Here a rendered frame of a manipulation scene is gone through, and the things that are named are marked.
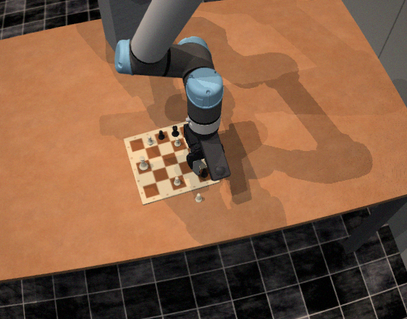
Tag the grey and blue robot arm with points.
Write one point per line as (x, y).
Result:
(151, 52)

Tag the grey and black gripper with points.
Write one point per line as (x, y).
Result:
(195, 156)

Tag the chessboard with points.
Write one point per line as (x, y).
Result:
(165, 162)

